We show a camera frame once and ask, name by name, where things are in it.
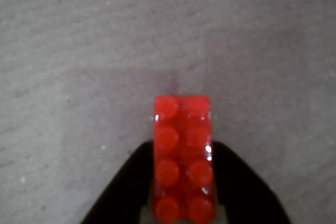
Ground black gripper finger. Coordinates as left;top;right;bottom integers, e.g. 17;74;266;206
212;141;291;224
78;141;155;224

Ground red lego block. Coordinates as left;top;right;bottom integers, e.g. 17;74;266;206
153;95;215;224

